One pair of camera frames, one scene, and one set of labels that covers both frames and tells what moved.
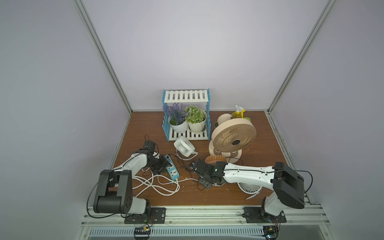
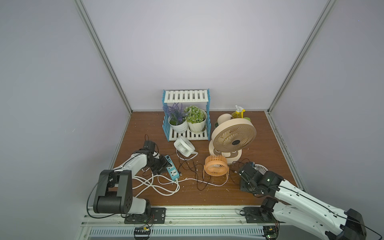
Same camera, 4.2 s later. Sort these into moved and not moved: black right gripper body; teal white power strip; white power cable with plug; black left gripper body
Moved: black right gripper body
Not moved: teal white power strip; black left gripper body; white power cable with plug
